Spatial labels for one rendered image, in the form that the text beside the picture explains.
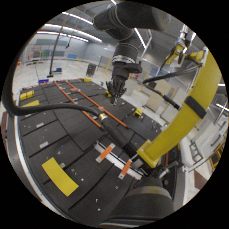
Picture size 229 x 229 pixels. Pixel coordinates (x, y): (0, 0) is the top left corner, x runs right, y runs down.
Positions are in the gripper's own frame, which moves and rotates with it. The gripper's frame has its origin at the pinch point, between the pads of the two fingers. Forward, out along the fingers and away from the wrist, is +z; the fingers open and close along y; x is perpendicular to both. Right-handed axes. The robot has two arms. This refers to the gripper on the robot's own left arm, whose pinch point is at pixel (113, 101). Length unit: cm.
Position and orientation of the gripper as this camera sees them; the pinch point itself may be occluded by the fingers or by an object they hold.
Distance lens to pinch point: 34.4
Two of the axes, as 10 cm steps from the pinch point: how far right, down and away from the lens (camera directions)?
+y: -6.4, 0.3, -7.7
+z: -2.3, 9.4, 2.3
